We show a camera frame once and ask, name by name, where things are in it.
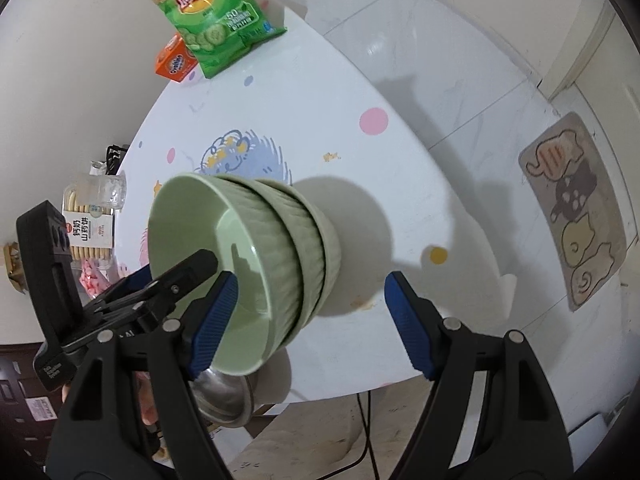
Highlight pink candy packet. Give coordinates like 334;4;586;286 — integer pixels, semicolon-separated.
77;258;115;295

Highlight black cable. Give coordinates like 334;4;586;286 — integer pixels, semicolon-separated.
355;391;372;467

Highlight green ribbed ceramic bowl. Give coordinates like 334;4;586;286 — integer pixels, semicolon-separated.
148;172;307;376
217;175;329;348

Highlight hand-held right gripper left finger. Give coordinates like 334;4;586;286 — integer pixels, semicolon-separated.
50;270;240;480

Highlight stainless steel bowl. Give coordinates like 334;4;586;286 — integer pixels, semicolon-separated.
190;362;257;429

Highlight cat pattern floor mat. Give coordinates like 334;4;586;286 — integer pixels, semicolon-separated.
518;112;629;313

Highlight clear plastic biscuit box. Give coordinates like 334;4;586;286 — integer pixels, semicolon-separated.
61;185;119;261

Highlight green chips bag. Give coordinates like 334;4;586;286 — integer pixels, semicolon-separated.
145;0;288;80

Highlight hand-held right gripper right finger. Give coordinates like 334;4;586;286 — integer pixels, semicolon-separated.
383;270;576;480

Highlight cream ribbed ceramic bowl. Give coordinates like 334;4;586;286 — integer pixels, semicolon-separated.
270;181;344;315

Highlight orange snack box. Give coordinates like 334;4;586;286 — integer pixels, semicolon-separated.
153;32;200;84

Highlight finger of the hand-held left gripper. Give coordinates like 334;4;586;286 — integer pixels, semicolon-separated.
82;262;154;313
62;248;219;349

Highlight clear plastic cup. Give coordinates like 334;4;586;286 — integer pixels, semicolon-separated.
75;170;127;211

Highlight person's left hand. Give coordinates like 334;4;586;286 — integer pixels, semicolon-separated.
141;372;162;428

